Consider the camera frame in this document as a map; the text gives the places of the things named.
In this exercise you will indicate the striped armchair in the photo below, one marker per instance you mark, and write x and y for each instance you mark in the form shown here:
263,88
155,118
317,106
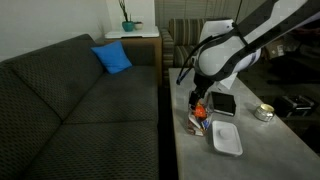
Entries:
173,50

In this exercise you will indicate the blue cushion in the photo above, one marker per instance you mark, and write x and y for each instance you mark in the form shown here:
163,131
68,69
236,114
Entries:
112,57

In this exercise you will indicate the white container lid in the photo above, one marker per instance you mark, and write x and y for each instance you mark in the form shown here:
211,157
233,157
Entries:
226,138

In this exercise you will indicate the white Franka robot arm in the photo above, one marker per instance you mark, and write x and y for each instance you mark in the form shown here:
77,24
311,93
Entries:
226,56

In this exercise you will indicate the window blinds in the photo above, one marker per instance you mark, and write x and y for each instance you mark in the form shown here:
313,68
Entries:
186,9

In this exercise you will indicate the teal plant pot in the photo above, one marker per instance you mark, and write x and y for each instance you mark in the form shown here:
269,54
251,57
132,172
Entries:
128,26

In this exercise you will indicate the clear plastic storage container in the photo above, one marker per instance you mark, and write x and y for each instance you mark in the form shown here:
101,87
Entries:
193,128

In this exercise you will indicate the cardboard box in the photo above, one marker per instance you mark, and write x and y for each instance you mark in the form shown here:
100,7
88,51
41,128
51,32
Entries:
275,50

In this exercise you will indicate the small white pot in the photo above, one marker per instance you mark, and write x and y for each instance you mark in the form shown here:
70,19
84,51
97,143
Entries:
138,26

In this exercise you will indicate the tall thin plant stem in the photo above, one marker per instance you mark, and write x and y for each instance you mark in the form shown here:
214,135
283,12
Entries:
123,10

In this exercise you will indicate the dark grey sofa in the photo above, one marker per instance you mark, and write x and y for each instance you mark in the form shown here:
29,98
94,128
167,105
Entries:
66,100

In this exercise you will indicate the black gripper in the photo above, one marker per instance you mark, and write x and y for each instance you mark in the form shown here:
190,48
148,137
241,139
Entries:
202,85

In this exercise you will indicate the black box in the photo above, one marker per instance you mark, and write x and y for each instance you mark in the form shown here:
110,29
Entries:
293,106

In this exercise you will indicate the blue snack packet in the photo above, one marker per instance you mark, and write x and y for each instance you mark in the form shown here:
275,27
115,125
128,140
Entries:
204,124

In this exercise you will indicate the white board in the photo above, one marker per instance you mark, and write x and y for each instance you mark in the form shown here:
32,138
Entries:
133,34

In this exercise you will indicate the silver candle tin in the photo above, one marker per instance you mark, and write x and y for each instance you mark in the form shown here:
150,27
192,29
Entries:
264,113

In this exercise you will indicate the orange snack packet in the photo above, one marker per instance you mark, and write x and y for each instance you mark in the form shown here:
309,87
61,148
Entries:
200,111

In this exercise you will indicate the wooden side table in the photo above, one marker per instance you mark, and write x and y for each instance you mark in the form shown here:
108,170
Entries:
158,56

